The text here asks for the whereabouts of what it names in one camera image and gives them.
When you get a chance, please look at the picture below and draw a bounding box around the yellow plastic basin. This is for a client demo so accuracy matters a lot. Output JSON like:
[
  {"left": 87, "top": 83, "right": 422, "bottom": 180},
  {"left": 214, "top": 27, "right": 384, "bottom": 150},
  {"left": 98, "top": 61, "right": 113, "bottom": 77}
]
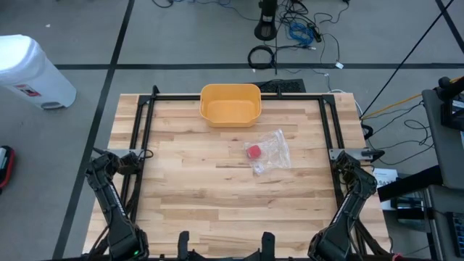
[{"left": 199, "top": 83, "right": 262, "bottom": 128}]

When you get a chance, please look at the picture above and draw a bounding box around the black diagonal strut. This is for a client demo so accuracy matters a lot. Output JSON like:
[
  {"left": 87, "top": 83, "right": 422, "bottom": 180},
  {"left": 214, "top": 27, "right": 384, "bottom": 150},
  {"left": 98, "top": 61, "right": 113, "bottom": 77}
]
[{"left": 360, "top": 0, "right": 456, "bottom": 119}]

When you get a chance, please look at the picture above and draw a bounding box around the white trash bin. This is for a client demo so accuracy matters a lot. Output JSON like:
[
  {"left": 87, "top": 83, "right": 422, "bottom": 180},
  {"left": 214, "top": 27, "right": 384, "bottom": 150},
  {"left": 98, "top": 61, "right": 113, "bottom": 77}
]
[{"left": 0, "top": 34, "right": 78, "bottom": 110}]

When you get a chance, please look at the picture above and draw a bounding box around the black aluminium table frame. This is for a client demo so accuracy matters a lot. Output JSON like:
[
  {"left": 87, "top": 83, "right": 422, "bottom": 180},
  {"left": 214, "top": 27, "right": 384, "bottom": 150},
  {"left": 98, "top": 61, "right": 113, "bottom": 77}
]
[{"left": 88, "top": 85, "right": 391, "bottom": 261}]

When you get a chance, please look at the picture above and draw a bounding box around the black desk device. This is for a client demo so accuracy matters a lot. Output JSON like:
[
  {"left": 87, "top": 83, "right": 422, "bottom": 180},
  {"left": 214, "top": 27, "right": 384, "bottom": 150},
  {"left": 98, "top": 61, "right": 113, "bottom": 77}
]
[{"left": 436, "top": 75, "right": 464, "bottom": 131}]

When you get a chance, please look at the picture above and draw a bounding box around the black floor stand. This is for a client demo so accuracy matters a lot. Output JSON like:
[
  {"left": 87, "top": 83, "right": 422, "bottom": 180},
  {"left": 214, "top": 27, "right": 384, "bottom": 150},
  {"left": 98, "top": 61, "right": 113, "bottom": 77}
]
[{"left": 253, "top": 0, "right": 278, "bottom": 75}]

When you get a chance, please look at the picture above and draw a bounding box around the grey desk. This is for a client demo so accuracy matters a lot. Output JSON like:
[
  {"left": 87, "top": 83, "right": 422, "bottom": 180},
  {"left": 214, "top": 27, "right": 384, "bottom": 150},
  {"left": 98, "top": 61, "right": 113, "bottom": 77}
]
[{"left": 422, "top": 88, "right": 464, "bottom": 189}]

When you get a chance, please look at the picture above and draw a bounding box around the coiled black cable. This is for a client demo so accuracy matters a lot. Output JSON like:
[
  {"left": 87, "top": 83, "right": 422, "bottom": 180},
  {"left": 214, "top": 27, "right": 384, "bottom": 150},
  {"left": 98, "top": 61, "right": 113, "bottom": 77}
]
[{"left": 247, "top": 45, "right": 276, "bottom": 70}]

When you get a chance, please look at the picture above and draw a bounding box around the long yellow cable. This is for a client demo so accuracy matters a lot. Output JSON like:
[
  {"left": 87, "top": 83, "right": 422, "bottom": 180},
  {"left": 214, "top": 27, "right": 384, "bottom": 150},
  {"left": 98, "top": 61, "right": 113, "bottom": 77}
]
[{"left": 360, "top": 75, "right": 464, "bottom": 120}]

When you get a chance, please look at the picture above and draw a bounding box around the clear plastic bag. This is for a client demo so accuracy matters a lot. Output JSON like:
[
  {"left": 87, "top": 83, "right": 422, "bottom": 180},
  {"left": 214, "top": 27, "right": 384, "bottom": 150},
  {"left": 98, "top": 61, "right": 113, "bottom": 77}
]
[{"left": 243, "top": 128, "right": 292, "bottom": 176}]

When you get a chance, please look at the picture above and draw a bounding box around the white paper sheet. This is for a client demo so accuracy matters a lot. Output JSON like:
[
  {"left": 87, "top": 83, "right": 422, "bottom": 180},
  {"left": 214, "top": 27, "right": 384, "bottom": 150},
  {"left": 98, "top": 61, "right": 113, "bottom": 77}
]
[{"left": 372, "top": 167, "right": 399, "bottom": 211}]

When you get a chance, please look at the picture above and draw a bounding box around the blue cable bundle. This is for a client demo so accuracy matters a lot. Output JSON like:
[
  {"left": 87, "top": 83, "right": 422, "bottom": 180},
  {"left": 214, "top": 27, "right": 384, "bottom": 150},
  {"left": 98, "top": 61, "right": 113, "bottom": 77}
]
[{"left": 288, "top": 22, "right": 315, "bottom": 46}]

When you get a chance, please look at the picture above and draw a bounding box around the red elastic bandage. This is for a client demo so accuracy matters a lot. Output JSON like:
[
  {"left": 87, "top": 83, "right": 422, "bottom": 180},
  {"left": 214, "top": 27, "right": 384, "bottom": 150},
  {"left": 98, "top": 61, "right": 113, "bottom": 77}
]
[{"left": 245, "top": 144, "right": 262, "bottom": 160}]

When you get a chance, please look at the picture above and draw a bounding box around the red and black object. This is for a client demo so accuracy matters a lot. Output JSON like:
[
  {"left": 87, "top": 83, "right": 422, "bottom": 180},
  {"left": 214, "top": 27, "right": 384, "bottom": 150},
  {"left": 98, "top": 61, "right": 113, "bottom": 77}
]
[{"left": 0, "top": 145, "right": 16, "bottom": 195}]

